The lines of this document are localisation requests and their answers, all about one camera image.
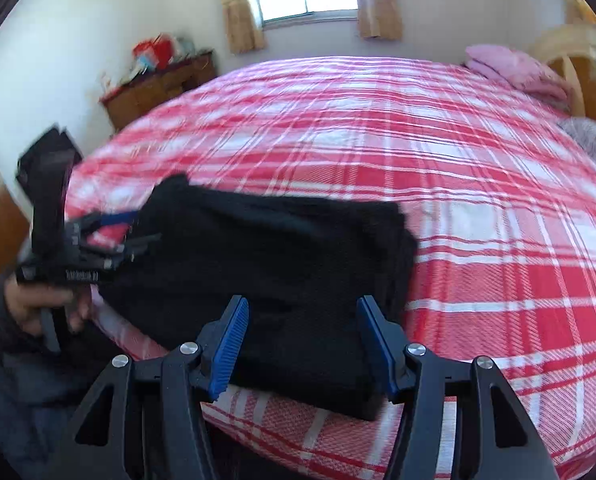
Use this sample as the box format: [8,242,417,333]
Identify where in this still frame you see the striped pillow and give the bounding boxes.
[558,117,596,187]

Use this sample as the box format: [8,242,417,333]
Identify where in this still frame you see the brown wooden desk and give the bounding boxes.
[100,50,220,134]

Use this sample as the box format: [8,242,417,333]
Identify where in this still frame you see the person's left hand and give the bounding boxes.
[3,275,95,337]

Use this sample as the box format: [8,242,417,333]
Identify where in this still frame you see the pink folded blanket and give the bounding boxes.
[465,44,572,104]

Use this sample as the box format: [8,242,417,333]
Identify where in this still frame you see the person's dark clothing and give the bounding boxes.
[0,350,144,480]

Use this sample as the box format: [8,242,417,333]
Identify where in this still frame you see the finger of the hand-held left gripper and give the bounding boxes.
[68,210,142,242]
[78,232,163,272]

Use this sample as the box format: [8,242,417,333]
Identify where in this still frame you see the beige patterned curtain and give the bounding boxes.
[354,0,404,41]
[215,0,268,55]

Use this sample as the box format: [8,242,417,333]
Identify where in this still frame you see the red gift bag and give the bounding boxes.
[132,35,177,69]

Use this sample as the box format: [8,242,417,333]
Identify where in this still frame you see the red plaid bed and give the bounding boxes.
[63,55,596,480]

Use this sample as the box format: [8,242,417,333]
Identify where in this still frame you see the cream and brown headboard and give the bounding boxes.
[530,25,596,132]

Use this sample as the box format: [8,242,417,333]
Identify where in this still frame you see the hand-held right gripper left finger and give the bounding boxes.
[43,295,250,480]

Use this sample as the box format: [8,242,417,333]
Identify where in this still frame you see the black pants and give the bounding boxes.
[95,174,420,422]

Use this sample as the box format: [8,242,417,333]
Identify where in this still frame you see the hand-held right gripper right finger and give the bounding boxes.
[355,296,561,480]

